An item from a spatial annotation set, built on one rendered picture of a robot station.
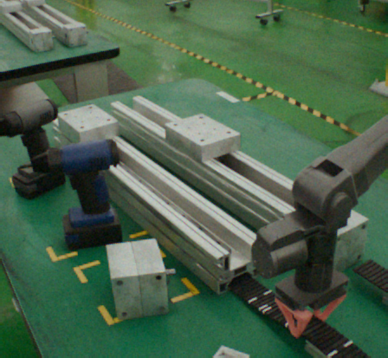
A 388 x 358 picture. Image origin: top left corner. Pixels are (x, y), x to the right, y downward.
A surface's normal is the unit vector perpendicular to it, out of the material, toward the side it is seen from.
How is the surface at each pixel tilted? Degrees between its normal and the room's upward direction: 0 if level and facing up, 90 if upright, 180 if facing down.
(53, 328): 0
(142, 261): 0
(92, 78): 90
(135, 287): 90
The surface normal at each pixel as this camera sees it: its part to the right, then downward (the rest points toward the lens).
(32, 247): -0.04, -0.90
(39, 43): 0.47, 0.38
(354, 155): -0.35, -0.76
